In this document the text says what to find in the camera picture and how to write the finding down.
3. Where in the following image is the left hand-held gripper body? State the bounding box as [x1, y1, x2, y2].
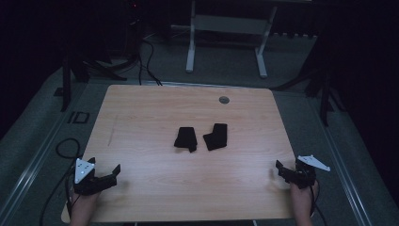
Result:
[72, 156, 104, 196]

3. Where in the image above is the black floor cable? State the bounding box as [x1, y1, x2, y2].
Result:
[136, 37, 164, 87]

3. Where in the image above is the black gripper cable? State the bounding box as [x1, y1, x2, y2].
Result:
[39, 137, 83, 226]
[309, 180, 328, 226]

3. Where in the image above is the black sock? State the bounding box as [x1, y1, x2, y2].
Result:
[173, 126, 199, 153]
[202, 122, 229, 152]

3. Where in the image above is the white metal desk frame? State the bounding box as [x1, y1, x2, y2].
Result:
[170, 0, 279, 79]

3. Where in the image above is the black metal stand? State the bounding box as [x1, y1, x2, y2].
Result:
[272, 31, 346, 127]
[54, 46, 128, 113]

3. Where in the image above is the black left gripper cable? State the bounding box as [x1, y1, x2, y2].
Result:
[39, 137, 83, 226]

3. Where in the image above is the person's right hand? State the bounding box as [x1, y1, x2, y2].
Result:
[289, 180, 320, 213]

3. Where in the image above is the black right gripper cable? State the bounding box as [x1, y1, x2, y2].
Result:
[309, 180, 328, 226]

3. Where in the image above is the person's left hand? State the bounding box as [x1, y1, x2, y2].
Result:
[69, 190, 102, 218]

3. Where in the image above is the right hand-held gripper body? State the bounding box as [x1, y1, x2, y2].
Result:
[293, 153, 331, 190]

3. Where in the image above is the metal floor strip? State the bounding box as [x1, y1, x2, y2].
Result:
[0, 82, 92, 224]
[305, 93, 375, 226]

